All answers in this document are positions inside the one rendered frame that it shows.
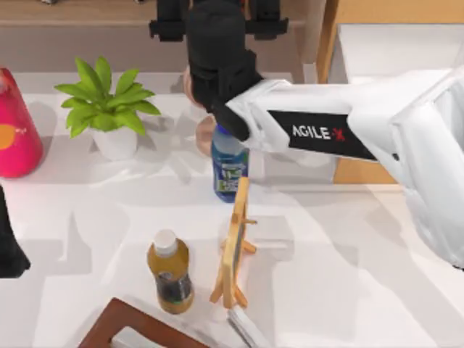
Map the wooden cabinet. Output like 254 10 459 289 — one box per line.
316 0 464 186

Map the green plant in white pot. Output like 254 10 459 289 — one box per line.
54 55 162 162

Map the peach rounded figurine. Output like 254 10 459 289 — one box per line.
182 66 215 154

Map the blue bottle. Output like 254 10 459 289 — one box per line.
211 122 252 204

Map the pink cone-shaped bottle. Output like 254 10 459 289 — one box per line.
0 66 45 179

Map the wooden framed blackboard on easel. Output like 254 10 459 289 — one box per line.
209 176 260 310

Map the yellow bottle with white cap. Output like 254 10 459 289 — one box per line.
146 229 196 315

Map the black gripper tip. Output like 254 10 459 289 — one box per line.
0 183 32 280

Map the brown wooden tray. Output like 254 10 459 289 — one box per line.
77 297 219 348

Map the white book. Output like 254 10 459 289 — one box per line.
225 307 272 348

